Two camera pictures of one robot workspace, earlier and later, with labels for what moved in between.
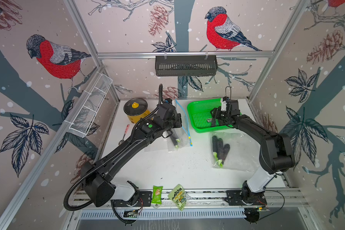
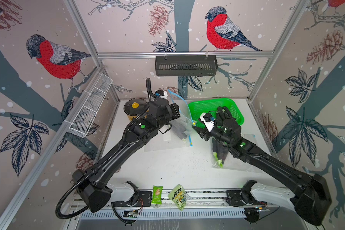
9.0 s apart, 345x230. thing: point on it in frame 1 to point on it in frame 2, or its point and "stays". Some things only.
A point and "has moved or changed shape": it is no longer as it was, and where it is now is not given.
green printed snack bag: x=178 y=194 stays
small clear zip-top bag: x=234 y=151 stays
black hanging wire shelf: x=186 y=65 stays
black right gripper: x=216 y=113 to x=202 y=132
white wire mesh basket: x=81 y=124 stays
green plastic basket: x=201 y=119 stays
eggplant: x=174 y=140 to x=182 y=128
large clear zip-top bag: x=179 y=138 has moved or changed shape
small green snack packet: x=156 y=194 stays
